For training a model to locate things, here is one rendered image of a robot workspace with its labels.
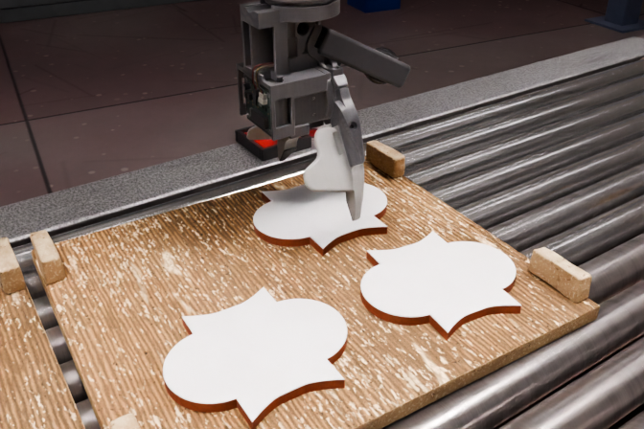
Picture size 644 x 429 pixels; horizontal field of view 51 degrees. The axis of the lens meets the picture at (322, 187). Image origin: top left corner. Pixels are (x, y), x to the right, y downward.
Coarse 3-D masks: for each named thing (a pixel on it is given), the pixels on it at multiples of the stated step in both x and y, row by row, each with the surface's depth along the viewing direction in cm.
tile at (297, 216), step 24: (264, 192) 75; (288, 192) 75; (312, 192) 75; (336, 192) 75; (264, 216) 70; (288, 216) 70; (312, 216) 70; (336, 216) 70; (360, 216) 70; (264, 240) 68; (288, 240) 67; (312, 240) 67; (336, 240) 67
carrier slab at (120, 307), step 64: (256, 192) 77; (384, 192) 77; (64, 256) 66; (128, 256) 66; (192, 256) 66; (256, 256) 66; (320, 256) 66; (512, 256) 66; (64, 320) 58; (128, 320) 58; (512, 320) 58; (576, 320) 58; (128, 384) 51; (384, 384) 51; (448, 384) 52
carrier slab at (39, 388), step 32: (0, 288) 61; (0, 320) 58; (32, 320) 58; (0, 352) 54; (32, 352) 54; (0, 384) 51; (32, 384) 51; (64, 384) 51; (0, 416) 48; (32, 416) 48; (64, 416) 48
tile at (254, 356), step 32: (192, 320) 56; (224, 320) 56; (256, 320) 56; (288, 320) 56; (320, 320) 56; (192, 352) 53; (224, 352) 53; (256, 352) 53; (288, 352) 53; (320, 352) 53; (192, 384) 50; (224, 384) 50; (256, 384) 50; (288, 384) 50; (320, 384) 50; (256, 416) 47
